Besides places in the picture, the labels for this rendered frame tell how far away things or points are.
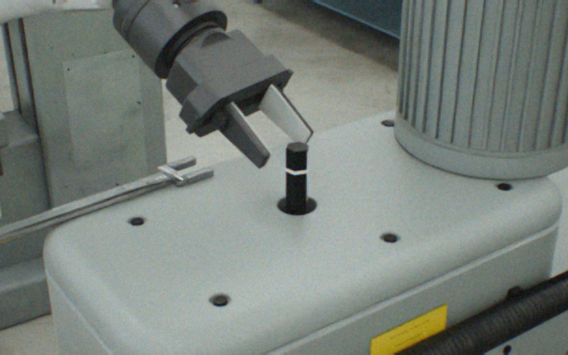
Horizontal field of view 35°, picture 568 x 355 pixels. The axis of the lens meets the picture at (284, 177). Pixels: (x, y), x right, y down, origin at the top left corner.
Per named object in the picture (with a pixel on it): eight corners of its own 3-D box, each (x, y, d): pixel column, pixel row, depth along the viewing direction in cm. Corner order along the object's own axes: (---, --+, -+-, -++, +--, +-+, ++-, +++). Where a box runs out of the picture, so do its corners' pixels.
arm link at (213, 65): (270, 116, 93) (196, 37, 96) (307, 51, 86) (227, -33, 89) (178, 160, 84) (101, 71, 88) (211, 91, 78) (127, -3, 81)
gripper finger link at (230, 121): (262, 170, 83) (219, 122, 84) (275, 148, 81) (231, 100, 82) (250, 177, 82) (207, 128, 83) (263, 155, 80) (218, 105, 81)
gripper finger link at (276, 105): (312, 130, 84) (268, 84, 85) (299, 151, 86) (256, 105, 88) (323, 124, 85) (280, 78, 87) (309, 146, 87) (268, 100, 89)
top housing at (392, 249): (165, 527, 73) (151, 372, 65) (40, 350, 91) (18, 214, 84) (561, 318, 96) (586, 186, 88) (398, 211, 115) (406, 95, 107)
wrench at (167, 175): (-27, 261, 77) (-29, 253, 77) (-44, 241, 80) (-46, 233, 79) (213, 176, 90) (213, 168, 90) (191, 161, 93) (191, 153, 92)
